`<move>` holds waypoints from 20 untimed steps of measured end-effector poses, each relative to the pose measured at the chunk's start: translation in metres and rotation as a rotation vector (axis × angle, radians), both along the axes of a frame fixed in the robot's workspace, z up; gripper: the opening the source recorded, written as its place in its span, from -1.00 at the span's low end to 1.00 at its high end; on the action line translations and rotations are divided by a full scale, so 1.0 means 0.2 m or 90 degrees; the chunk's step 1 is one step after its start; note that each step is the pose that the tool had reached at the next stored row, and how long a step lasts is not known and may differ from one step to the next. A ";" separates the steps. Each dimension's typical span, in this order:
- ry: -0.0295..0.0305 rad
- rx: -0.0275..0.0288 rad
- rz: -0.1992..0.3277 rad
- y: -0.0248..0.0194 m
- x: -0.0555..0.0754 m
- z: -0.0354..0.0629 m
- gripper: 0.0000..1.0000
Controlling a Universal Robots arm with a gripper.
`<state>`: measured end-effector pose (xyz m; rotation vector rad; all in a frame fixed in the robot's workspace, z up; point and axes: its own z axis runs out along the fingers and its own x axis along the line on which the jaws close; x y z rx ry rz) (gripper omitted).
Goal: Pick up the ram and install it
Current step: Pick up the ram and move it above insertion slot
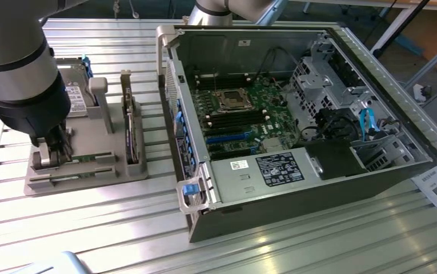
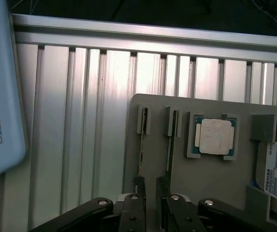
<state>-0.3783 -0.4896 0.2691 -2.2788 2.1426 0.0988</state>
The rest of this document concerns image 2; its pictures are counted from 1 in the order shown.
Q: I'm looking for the green RAM stick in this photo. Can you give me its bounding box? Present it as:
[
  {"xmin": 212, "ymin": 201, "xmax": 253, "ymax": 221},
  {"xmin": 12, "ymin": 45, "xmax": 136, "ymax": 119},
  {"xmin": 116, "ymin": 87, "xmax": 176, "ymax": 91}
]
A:
[
  {"xmin": 166, "ymin": 110, "xmax": 179, "ymax": 181},
  {"xmin": 137, "ymin": 107, "xmax": 149, "ymax": 184}
]

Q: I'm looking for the grey plastic parts rack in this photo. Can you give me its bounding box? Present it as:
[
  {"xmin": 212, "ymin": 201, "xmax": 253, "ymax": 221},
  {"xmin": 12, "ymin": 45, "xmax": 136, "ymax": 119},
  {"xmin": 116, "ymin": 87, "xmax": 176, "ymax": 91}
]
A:
[{"xmin": 122, "ymin": 93, "xmax": 277, "ymax": 222}]

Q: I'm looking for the CPU with silver lid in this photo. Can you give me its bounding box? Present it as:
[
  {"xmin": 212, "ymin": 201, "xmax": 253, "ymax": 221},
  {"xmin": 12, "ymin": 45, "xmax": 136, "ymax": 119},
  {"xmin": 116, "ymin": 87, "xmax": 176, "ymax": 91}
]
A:
[{"xmin": 192, "ymin": 116, "xmax": 237, "ymax": 155}]

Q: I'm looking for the aluminium frame rail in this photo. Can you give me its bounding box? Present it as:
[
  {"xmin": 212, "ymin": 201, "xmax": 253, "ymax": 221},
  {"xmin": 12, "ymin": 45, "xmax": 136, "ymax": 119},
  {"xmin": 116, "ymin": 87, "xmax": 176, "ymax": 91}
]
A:
[{"xmin": 12, "ymin": 14, "xmax": 277, "ymax": 65}]

